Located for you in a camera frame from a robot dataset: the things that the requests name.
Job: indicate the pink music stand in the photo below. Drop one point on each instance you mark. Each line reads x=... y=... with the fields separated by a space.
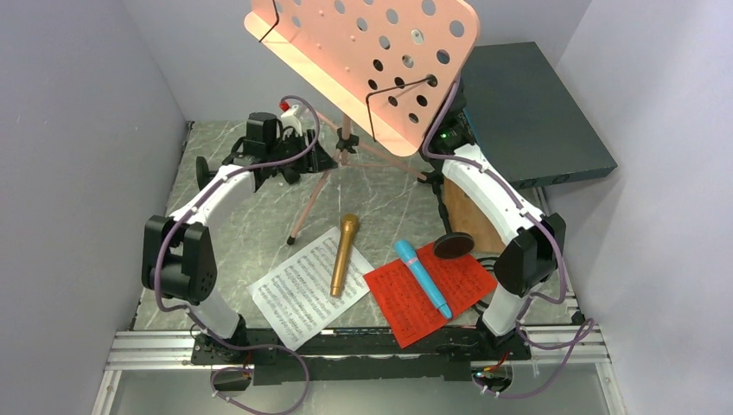
x=386 y=65

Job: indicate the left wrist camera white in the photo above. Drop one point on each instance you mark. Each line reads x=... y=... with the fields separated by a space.
x=293 y=119

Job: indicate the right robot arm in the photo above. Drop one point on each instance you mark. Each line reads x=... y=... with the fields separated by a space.
x=531 y=264

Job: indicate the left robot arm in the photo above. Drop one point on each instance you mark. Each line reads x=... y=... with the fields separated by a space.
x=179 y=264

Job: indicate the white sheet music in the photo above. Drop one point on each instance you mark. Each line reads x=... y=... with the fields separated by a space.
x=295 y=297

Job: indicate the red sheet music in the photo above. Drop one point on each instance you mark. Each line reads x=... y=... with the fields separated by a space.
x=406 y=307

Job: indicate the black desktop mic stand left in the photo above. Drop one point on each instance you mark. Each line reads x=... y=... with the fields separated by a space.
x=204 y=172

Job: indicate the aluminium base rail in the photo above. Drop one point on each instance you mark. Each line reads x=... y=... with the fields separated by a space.
x=372 y=354

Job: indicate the dark blue audio box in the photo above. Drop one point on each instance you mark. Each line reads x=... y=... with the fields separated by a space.
x=526 y=121

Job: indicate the gold toy microphone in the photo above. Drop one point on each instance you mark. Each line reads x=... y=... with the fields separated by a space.
x=349 y=227

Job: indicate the wooden board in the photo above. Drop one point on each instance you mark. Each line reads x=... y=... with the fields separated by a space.
x=466 y=217

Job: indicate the black desktop mic stand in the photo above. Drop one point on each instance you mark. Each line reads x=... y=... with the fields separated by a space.
x=204 y=172
x=452 y=244

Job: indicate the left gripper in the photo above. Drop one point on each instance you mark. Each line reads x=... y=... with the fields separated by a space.
x=316 y=160

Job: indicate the black desktop mic stand right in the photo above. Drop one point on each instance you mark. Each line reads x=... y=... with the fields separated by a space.
x=452 y=244

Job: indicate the blue toy microphone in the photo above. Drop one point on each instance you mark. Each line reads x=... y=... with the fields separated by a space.
x=408 y=255

